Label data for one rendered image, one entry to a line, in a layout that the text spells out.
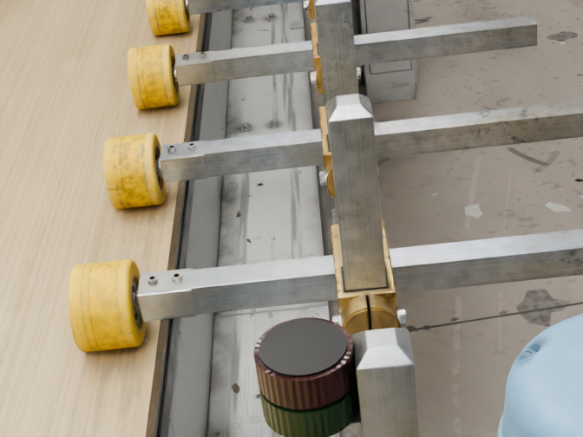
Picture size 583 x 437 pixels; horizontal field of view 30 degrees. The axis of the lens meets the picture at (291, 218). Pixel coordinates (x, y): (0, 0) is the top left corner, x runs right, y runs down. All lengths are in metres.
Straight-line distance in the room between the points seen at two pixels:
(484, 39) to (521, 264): 0.50
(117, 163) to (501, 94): 2.36
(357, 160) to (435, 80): 2.69
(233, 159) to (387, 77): 2.22
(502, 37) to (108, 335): 0.69
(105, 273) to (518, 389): 0.61
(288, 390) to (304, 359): 0.02
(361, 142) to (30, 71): 0.87
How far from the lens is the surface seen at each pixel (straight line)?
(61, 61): 1.65
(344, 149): 0.85
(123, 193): 1.19
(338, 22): 1.08
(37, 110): 1.51
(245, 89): 2.13
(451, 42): 1.42
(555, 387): 0.42
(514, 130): 1.20
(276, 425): 0.67
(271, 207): 1.73
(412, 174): 3.01
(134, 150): 1.18
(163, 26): 1.64
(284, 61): 1.41
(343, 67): 1.09
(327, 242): 1.48
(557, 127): 1.21
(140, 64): 1.41
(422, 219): 2.81
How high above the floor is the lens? 1.51
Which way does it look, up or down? 32 degrees down
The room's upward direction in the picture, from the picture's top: 7 degrees counter-clockwise
